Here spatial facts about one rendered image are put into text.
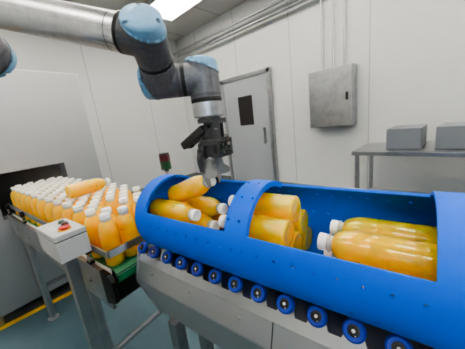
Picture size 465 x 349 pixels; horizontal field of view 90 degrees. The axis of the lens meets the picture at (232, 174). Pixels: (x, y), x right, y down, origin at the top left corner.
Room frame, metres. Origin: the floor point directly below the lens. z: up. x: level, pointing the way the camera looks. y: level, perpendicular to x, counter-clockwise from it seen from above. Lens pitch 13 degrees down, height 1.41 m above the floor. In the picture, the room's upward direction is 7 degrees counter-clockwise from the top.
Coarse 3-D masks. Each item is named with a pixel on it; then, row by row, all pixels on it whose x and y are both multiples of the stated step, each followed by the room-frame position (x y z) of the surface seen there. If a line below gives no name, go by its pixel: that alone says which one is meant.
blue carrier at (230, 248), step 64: (256, 192) 0.57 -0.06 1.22; (320, 192) 0.62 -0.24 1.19; (384, 192) 0.51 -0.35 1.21; (448, 192) 0.41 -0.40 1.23; (192, 256) 0.63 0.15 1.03; (256, 256) 0.48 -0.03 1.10; (320, 256) 0.40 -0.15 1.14; (448, 256) 0.30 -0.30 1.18; (384, 320) 0.33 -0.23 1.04; (448, 320) 0.28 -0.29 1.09
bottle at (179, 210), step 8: (160, 200) 0.82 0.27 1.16; (168, 200) 0.80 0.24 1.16; (152, 208) 0.80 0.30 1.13; (160, 208) 0.78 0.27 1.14; (168, 208) 0.76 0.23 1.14; (176, 208) 0.74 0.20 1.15; (184, 208) 0.73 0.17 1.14; (192, 208) 0.73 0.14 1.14; (168, 216) 0.75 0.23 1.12; (176, 216) 0.73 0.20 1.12; (184, 216) 0.72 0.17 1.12
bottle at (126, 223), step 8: (120, 216) 0.91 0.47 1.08; (128, 216) 0.92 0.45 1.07; (120, 224) 0.89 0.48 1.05; (128, 224) 0.90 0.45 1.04; (120, 232) 0.89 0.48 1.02; (128, 232) 0.90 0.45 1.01; (136, 232) 0.93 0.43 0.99; (128, 240) 0.89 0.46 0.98; (136, 248) 0.91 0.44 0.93; (128, 256) 0.89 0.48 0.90
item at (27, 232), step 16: (16, 224) 1.63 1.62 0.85; (32, 224) 1.45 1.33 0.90; (32, 240) 1.42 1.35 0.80; (32, 256) 1.64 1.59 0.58; (48, 256) 1.25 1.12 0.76; (80, 256) 0.96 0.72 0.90; (96, 272) 0.84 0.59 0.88; (96, 288) 0.87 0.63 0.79; (112, 288) 0.77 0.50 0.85; (128, 288) 0.96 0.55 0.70; (48, 304) 1.64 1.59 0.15; (96, 304) 0.98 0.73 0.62; (112, 304) 0.80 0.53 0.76; (48, 320) 1.62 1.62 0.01; (96, 320) 0.98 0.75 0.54; (128, 336) 1.08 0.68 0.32
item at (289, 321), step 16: (144, 256) 0.83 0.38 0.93; (160, 256) 0.80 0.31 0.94; (176, 272) 0.71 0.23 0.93; (208, 288) 0.62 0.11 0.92; (224, 288) 0.59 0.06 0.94; (240, 304) 0.54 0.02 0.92; (256, 304) 0.52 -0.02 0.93; (272, 320) 0.48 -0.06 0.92; (288, 320) 0.47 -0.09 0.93; (304, 336) 0.43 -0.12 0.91; (320, 336) 0.42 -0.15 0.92; (336, 336) 0.41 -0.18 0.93
